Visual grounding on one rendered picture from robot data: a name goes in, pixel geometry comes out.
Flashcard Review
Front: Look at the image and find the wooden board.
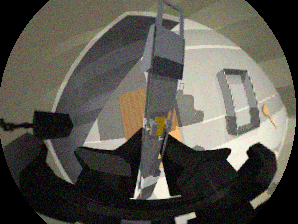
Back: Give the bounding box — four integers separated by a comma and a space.
120, 88, 181, 143

